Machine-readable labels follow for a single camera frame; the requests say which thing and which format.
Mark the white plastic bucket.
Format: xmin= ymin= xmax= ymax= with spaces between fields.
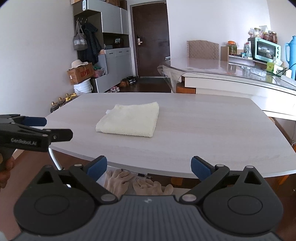
xmin=73 ymin=78 xmax=93 ymax=95

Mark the dark brown door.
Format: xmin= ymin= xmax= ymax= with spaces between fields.
xmin=132 ymin=1 xmax=170 ymax=77

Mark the dark hanging jacket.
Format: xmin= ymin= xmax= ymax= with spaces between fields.
xmin=77 ymin=22 xmax=102 ymax=65

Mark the brown cardboard box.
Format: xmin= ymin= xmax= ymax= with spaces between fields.
xmin=67 ymin=63 xmax=94 ymax=85

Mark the white cloth glove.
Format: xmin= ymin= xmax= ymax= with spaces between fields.
xmin=132 ymin=179 xmax=174 ymax=196
xmin=104 ymin=169 xmax=136 ymax=199

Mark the cream white towel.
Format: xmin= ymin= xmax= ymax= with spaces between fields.
xmin=95 ymin=102 xmax=159 ymax=138

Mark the green tissue box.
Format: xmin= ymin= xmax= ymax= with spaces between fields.
xmin=266 ymin=62 xmax=277 ymax=72

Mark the left white cloth glove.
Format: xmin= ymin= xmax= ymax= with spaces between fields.
xmin=104 ymin=169 xmax=136 ymax=199

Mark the left hand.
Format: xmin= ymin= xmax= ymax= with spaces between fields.
xmin=0 ymin=156 xmax=15 ymax=189

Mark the blue thermos jug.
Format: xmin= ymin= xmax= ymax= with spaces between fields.
xmin=285 ymin=35 xmax=296 ymax=80

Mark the orange lid glass jar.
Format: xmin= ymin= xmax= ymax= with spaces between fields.
xmin=227 ymin=41 xmax=237 ymax=55

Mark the right white cloth glove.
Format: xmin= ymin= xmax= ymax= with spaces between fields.
xmin=132 ymin=179 xmax=174 ymax=196

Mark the beige sun hat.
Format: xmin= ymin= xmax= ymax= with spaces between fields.
xmin=71 ymin=59 xmax=89 ymax=69

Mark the white glass-top side table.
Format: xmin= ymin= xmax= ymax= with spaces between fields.
xmin=158 ymin=58 xmax=295 ymax=121

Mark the grey hanging bag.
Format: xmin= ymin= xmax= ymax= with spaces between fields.
xmin=73 ymin=21 xmax=88 ymax=51

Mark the teal toaster oven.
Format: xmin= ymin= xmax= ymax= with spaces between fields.
xmin=248 ymin=37 xmax=281 ymax=63

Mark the grey white cabinet unit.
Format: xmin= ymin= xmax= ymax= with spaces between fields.
xmin=71 ymin=1 xmax=132 ymax=93

